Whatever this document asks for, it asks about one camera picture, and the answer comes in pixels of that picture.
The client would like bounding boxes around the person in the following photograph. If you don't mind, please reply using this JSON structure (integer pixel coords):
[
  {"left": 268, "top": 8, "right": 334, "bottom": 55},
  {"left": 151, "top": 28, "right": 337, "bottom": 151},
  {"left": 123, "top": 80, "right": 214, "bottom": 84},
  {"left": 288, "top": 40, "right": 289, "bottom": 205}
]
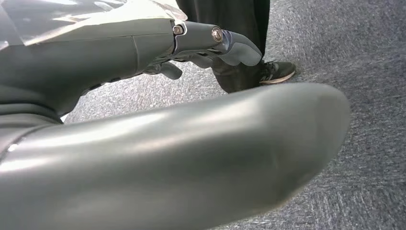
[{"left": 176, "top": 0, "right": 297, "bottom": 93}]

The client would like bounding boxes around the robot left arm ribbed sleeve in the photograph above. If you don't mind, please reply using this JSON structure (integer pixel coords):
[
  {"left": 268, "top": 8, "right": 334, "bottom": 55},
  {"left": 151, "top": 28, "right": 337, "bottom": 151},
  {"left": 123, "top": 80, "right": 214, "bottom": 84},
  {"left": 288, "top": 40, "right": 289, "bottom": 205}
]
[{"left": 0, "top": 103, "right": 53, "bottom": 156}]

